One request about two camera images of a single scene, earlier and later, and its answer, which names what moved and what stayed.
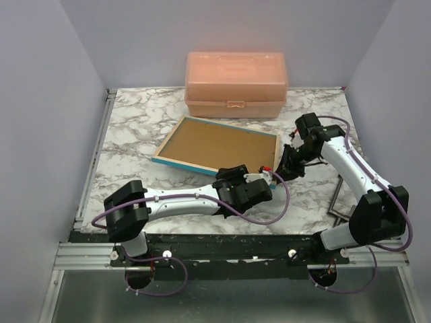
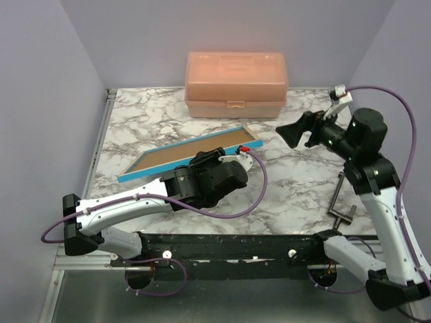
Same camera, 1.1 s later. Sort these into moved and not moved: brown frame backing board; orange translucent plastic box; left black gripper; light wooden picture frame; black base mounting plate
Moved: brown frame backing board; light wooden picture frame; left black gripper
Not moved: orange translucent plastic box; black base mounting plate
